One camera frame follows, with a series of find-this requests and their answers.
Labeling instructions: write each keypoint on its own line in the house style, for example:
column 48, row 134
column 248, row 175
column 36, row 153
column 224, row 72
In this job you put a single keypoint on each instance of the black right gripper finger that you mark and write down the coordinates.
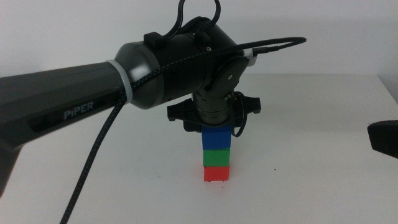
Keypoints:
column 385, row 137

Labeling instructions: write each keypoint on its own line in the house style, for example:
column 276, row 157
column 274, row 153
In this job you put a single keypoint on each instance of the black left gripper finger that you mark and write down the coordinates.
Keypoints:
column 192, row 127

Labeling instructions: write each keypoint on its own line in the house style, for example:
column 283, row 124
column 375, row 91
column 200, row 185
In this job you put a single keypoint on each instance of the blue cube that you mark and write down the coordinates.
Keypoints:
column 216, row 137

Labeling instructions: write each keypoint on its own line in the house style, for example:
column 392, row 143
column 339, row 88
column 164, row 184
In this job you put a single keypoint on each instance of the green cube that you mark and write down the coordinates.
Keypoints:
column 216, row 158

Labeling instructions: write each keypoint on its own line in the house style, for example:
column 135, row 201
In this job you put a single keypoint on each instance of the red cube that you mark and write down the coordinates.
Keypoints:
column 216, row 174

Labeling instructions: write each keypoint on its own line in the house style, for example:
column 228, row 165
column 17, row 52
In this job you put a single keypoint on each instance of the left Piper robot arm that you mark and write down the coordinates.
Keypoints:
column 62, row 90

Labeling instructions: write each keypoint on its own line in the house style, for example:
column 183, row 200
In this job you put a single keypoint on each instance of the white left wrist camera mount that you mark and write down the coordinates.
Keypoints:
column 250, row 59

